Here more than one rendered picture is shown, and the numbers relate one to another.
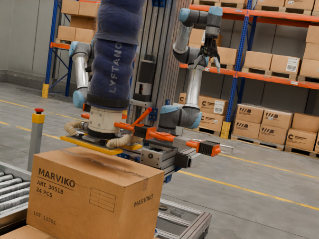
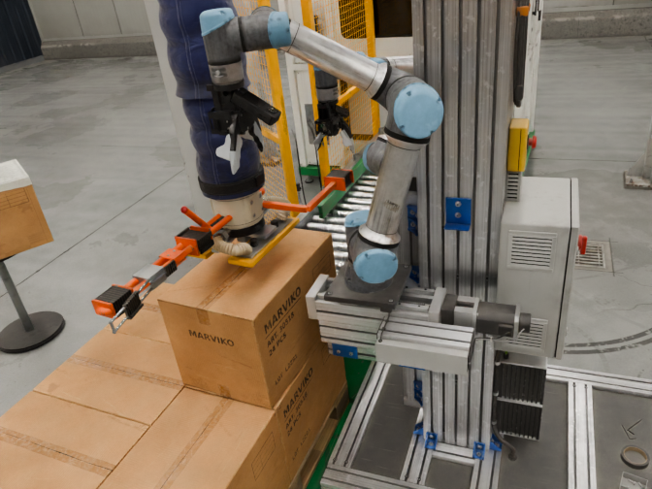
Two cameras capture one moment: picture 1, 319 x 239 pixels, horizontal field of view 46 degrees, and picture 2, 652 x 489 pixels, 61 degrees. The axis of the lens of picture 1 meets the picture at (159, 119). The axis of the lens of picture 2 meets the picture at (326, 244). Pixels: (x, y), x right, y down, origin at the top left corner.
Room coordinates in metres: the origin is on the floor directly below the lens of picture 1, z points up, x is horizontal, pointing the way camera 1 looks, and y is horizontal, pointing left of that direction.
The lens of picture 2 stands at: (2.33, -1.52, 2.00)
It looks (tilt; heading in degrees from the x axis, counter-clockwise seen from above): 29 degrees down; 92
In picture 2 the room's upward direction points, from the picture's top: 7 degrees counter-clockwise
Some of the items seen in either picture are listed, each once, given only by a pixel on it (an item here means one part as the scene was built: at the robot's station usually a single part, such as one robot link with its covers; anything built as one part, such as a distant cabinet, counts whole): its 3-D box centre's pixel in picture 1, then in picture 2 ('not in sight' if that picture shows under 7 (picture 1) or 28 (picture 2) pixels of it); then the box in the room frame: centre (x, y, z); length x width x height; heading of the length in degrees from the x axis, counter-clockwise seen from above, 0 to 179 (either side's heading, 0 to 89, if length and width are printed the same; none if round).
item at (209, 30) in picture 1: (212, 32); (226, 73); (2.12, -0.21, 1.74); 0.08 x 0.08 x 0.05
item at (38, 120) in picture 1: (32, 175); not in sight; (2.84, 0.92, 0.50); 0.07 x 0.07 x 1.00; 65
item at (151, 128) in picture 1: (144, 131); (194, 240); (1.87, 0.06, 1.18); 0.10 x 0.08 x 0.06; 152
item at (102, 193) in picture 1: (95, 197); (258, 307); (1.99, 0.28, 0.74); 0.60 x 0.40 x 0.40; 63
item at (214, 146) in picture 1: (207, 148); (114, 301); (1.70, -0.24, 1.18); 0.08 x 0.07 x 0.05; 62
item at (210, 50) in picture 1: (209, 46); (230, 107); (2.11, -0.21, 1.66); 0.09 x 0.08 x 0.12; 158
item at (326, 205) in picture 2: not in sight; (361, 160); (2.54, 2.11, 0.60); 1.60 x 0.10 x 0.09; 65
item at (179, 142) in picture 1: (182, 142); (149, 277); (1.77, -0.13, 1.17); 0.07 x 0.07 x 0.04; 62
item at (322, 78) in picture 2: not in sight; (325, 70); (2.35, 0.41, 1.59); 0.09 x 0.08 x 0.11; 30
